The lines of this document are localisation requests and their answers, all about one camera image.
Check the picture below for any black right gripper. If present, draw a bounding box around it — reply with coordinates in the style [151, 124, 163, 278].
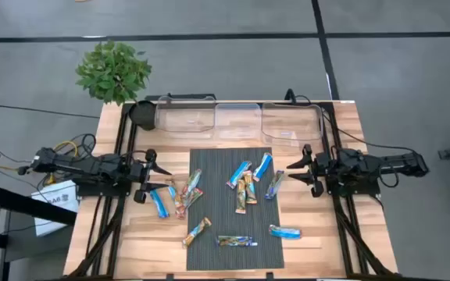
[286, 144, 331, 198]

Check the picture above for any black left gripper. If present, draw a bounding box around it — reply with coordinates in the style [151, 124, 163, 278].
[130, 148, 173, 205]

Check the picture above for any blue wrapper granola bar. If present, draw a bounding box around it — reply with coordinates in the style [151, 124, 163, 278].
[268, 224, 302, 240]
[149, 188, 170, 219]

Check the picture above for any red and green granola bar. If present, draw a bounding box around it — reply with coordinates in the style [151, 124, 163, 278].
[181, 168, 203, 197]
[177, 187, 205, 219]

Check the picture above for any light blue granola bar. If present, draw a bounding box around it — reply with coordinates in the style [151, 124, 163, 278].
[252, 151, 274, 183]
[226, 160, 253, 190]

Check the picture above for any large clear plastic bin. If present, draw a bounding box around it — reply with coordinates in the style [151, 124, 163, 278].
[154, 95, 217, 133]
[260, 101, 325, 148]

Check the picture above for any dark grey woven placemat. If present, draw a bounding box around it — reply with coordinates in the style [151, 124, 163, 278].
[185, 147, 285, 272]

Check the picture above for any small clear plastic bin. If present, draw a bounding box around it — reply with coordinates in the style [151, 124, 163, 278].
[213, 102, 263, 141]

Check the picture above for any white cardboard box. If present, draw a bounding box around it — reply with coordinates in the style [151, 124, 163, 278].
[31, 180, 80, 238]

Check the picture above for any green plant in black pot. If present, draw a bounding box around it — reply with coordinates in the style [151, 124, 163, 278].
[75, 40, 158, 132]

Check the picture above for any black cable with plug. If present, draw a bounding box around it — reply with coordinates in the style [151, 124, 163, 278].
[284, 88, 420, 154]

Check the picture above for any yellow cable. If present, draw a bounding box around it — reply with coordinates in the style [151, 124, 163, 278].
[0, 140, 79, 185]

